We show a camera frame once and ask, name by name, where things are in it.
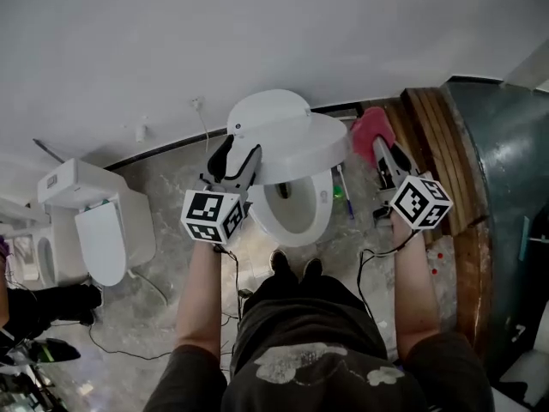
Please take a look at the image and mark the red cloth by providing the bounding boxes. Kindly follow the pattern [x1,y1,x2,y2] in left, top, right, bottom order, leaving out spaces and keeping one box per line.
[350,106,395,165]

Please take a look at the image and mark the white smart toilet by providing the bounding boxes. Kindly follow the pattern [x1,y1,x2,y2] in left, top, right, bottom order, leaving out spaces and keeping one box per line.
[226,88,335,248]

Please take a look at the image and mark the white box device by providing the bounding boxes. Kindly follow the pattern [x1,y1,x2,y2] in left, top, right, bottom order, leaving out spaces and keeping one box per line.
[499,349,549,407]

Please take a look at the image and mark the cluttered work table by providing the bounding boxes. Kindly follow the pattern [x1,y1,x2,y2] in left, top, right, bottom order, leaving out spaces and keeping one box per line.
[0,349,65,412]

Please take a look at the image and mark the toilet brush with blue handle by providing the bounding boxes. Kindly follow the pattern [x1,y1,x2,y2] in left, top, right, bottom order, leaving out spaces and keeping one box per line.
[335,164,356,221]

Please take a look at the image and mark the grey metal bar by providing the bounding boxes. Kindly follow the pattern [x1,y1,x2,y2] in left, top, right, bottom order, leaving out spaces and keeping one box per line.
[33,138,68,163]

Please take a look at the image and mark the white power cable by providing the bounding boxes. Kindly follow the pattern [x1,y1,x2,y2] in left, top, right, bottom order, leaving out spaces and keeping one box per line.
[195,105,212,156]

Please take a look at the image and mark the person's right black shoe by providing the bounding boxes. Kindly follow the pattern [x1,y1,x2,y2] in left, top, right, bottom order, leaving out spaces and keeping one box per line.
[301,257,324,283]

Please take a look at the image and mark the person's black shoe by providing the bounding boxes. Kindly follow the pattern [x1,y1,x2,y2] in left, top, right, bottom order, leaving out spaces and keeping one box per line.
[269,249,296,281]
[301,257,324,283]

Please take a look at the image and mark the person's dark printed shirt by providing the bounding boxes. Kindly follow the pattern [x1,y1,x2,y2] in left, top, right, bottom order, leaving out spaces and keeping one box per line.
[143,309,497,412]

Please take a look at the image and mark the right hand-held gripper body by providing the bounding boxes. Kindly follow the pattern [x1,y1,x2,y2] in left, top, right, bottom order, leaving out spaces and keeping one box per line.
[371,167,455,231]

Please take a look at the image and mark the black floor cable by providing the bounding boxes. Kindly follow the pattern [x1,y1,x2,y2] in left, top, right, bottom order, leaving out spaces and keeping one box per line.
[87,322,172,362]

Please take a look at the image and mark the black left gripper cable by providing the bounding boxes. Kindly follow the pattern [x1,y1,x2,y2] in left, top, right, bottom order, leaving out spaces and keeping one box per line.
[213,245,241,317]

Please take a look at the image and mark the person's left forearm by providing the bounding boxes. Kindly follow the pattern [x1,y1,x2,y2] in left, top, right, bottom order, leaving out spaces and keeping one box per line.
[175,242,228,355]

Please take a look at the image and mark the person's left black shoe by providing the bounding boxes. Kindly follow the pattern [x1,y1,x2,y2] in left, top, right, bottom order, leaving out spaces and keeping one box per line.
[269,249,296,281]

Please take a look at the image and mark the dark green metal structure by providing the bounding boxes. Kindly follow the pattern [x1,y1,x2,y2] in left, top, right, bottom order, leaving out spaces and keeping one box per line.
[445,75,549,373]

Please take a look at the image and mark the white toilet with tank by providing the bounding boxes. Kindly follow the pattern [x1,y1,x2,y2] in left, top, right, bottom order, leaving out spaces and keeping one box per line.
[36,157,156,288]

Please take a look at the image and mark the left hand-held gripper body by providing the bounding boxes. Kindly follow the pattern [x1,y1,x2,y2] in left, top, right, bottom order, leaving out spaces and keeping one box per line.
[180,171,255,245]

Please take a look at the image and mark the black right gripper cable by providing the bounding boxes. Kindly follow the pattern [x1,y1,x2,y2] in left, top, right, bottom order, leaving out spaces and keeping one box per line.
[358,229,424,317]

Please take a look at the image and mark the wooden steps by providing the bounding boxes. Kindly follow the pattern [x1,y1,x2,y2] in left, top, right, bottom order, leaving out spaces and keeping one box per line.
[358,86,492,347]

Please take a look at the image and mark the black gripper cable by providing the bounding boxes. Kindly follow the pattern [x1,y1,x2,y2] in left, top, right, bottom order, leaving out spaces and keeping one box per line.
[358,229,424,317]
[213,245,241,317]

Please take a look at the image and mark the person's black trousers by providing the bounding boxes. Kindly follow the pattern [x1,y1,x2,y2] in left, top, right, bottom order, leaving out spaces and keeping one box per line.
[242,272,383,351]

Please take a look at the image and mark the person's right forearm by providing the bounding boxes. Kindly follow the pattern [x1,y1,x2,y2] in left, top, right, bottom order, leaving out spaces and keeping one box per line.
[390,221,443,360]

